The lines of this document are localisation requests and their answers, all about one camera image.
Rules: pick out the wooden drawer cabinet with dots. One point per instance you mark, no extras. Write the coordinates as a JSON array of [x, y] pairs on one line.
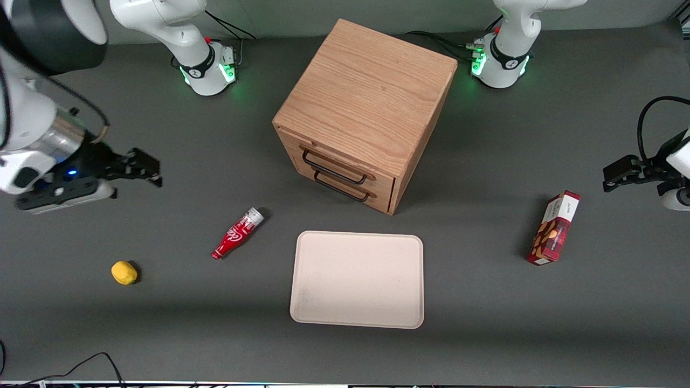
[[366, 91]]

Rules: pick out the beige rectangular tray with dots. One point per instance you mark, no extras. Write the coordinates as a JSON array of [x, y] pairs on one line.
[[356, 280]]

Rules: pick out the red cola bottle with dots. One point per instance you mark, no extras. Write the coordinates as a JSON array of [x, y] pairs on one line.
[[234, 236]]

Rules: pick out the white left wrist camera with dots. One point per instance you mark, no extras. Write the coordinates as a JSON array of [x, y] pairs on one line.
[[678, 198]]

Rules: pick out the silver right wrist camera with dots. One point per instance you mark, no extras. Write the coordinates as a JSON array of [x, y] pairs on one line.
[[59, 196]]

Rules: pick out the wooden drawer front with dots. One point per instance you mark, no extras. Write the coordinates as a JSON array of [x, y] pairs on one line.
[[294, 148], [385, 200]]

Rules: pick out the red plaid cookie box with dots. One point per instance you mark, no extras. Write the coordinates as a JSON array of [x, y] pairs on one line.
[[555, 231]]

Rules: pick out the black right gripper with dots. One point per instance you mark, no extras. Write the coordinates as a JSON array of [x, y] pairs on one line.
[[94, 160]]

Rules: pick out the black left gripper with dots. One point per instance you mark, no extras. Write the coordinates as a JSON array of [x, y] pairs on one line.
[[659, 161]]

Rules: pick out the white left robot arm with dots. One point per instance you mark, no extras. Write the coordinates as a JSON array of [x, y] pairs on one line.
[[506, 64]]

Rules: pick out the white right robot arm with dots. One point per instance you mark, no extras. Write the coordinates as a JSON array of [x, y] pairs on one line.
[[199, 59]]

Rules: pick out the yellow lemon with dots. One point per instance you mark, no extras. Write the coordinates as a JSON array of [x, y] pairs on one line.
[[124, 272]]

